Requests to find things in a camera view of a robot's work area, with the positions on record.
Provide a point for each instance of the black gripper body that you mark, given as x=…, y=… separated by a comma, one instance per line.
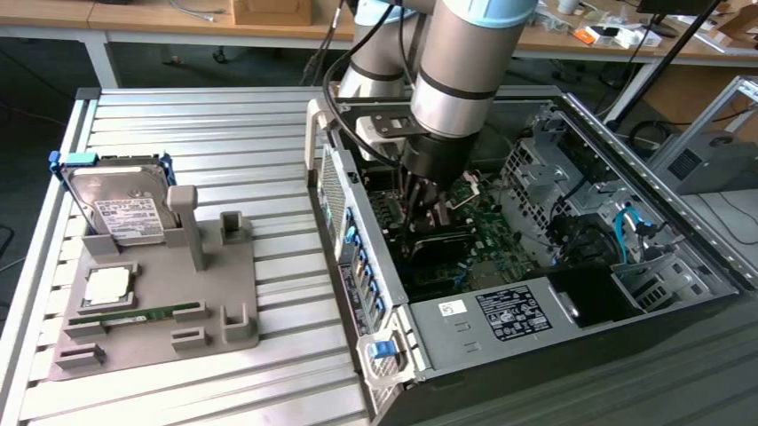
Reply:
x=438, y=157

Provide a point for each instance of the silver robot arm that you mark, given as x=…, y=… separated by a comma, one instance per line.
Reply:
x=467, y=66

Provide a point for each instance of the metal socket cover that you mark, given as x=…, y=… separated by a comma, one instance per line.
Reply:
x=467, y=191

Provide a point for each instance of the black RAM stick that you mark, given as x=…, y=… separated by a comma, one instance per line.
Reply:
x=466, y=229

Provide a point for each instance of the green motherboard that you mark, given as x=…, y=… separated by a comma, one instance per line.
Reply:
x=498, y=239

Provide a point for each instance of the silver chipset heat sink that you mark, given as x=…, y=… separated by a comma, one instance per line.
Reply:
x=490, y=273

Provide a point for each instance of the grey power supply unit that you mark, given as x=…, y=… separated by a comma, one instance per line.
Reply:
x=509, y=315

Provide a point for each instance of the blue case latch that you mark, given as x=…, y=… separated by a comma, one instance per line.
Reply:
x=382, y=348

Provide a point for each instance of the orange white box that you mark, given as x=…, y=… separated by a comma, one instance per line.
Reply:
x=593, y=34

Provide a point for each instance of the open metal PC case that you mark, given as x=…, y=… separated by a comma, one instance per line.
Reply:
x=533, y=364

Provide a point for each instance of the black stand pole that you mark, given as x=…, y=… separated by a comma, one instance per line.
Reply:
x=651, y=75

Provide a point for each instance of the white cup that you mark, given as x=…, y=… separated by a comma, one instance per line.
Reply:
x=570, y=5

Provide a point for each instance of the brown cardboard box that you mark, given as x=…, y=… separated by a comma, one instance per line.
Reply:
x=740, y=22
x=266, y=11

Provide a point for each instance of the grey computer tower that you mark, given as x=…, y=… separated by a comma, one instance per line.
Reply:
x=710, y=164

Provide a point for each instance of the grey plastic parts rack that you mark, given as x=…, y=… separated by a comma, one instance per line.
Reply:
x=154, y=284

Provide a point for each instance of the hard disk blue caddy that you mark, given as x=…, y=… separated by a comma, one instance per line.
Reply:
x=119, y=199

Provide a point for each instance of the black monitor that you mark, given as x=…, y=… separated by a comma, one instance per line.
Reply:
x=675, y=5

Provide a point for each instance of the green RAM stick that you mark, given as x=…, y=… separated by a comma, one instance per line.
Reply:
x=139, y=316

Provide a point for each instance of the silver CPU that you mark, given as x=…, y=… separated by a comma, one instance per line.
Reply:
x=108, y=286

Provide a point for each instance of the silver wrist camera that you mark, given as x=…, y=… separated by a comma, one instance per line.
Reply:
x=379, y=142

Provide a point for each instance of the aluminium profile frame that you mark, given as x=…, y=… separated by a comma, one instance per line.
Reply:
x=740, y=84

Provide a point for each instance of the wooden desk white frame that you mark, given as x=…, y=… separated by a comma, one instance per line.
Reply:
x=740, y=53
x=47, y=18

